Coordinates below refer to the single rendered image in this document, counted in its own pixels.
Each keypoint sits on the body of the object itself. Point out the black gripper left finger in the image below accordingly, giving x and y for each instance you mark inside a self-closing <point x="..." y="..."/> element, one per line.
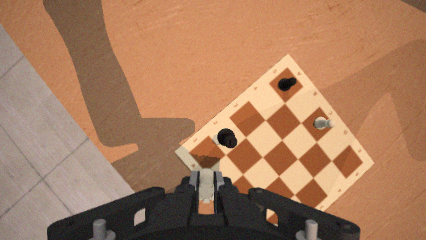
<point x="115" y="220"/>

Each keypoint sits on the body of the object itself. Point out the wooden chessboard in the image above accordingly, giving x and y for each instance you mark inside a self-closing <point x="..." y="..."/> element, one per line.
<point x="279" y="148"/>

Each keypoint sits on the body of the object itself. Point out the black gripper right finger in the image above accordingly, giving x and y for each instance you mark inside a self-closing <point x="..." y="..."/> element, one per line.
<point x="296" y="221"/>

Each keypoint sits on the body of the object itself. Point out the white pawn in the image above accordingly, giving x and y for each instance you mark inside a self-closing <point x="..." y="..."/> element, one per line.
<point x="321" y="123"/>

